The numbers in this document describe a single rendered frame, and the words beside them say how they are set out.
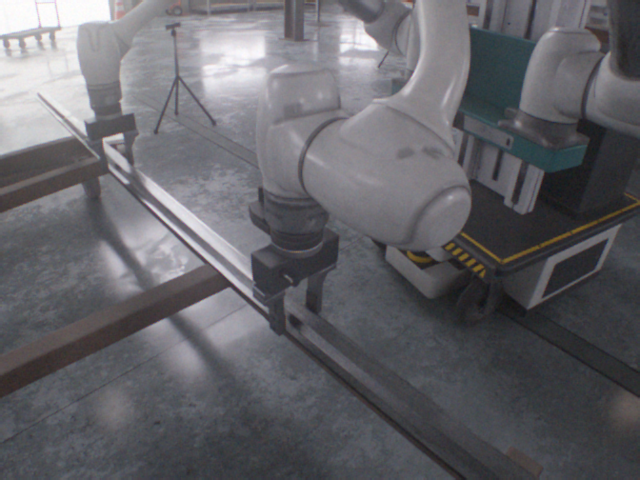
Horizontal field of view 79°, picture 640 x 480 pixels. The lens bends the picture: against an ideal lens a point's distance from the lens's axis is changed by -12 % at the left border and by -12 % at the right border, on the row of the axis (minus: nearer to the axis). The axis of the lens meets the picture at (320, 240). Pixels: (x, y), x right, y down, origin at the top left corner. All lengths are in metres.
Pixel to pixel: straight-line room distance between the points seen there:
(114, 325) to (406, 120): 0.80
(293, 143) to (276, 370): 0.87
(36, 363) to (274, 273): 0.60
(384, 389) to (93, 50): 1.01
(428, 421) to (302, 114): 0.41
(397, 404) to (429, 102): 0.38
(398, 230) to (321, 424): 0.82
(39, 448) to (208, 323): 0.58
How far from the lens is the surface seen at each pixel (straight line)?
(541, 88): 1.14
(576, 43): 1.13
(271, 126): 0.51
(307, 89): 0.49
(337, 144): 0.44
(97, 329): 1.02
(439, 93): 0.45
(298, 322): 0.69
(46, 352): 1.02
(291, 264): 0.61
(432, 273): 1.42
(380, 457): 1.12
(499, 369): 1.37
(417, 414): 0.60
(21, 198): 1.64
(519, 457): 0.76
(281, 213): 0.56
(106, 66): 1.21
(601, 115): 1.11
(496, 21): 1.49
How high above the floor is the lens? 0.97
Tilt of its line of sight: 34 degrees down
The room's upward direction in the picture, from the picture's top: 3 degrees clockwise
